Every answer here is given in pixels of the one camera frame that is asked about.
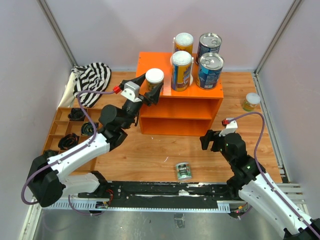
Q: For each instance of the white lid yellow jar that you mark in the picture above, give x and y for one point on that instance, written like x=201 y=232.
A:
x=251 y=101

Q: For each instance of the dark blue food can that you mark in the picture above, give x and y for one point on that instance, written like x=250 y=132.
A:
x=208 y=43

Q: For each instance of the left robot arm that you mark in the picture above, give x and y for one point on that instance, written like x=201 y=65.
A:
x=49 y=178

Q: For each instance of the tall colourful can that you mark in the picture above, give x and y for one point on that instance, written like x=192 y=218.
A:
x=181 y=74

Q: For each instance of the orange wooden shelf cabinet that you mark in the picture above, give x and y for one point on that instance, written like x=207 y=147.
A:
x=186 y=113

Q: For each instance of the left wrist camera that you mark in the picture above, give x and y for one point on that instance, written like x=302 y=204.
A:
x=131 y=91

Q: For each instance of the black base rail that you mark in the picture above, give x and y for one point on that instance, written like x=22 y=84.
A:
x=165 y=195

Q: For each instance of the white cloth under stripes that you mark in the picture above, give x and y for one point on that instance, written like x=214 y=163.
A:
x=68 y=95

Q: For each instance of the black white striped cloth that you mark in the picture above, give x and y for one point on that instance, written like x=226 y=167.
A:
x=93 y=77

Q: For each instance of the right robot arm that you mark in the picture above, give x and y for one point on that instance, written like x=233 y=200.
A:
x=254 y=185

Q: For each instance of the green white noodle cup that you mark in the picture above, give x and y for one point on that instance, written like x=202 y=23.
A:
x=183 y=171

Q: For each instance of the tall yellow purple can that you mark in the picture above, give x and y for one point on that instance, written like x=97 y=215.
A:
x=183 y=42

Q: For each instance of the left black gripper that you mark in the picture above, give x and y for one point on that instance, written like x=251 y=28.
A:
x=154 y=95

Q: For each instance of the orange noodle cup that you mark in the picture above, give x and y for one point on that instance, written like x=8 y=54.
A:
x=154 y=77

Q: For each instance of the blue soup can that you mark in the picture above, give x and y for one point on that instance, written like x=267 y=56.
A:
x=209 y=70

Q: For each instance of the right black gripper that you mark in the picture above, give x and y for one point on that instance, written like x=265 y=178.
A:
x=210 y=135

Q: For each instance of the wooden compartment tray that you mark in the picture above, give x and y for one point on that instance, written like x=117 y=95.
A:
x=62 y=125

